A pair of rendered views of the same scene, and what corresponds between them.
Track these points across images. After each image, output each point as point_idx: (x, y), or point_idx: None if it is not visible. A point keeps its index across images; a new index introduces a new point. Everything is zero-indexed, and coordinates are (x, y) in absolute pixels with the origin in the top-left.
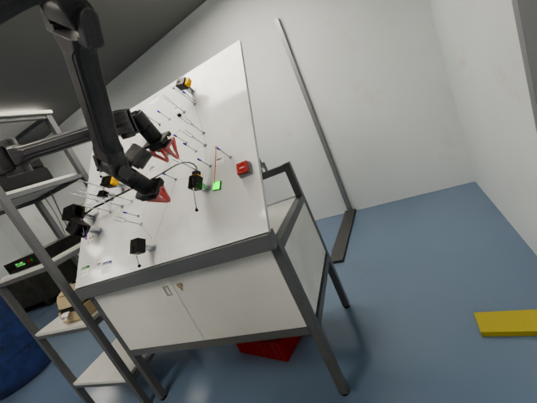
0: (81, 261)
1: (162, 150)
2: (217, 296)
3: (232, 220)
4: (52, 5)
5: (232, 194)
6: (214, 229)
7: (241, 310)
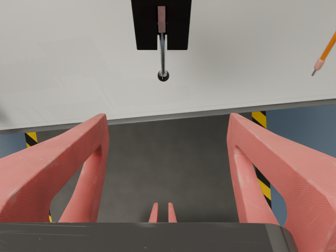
0: None
1: (73, 172)
2: None
3: (275, 70)
4: None
5: (301, 2)
6: (206, 83)
7: None
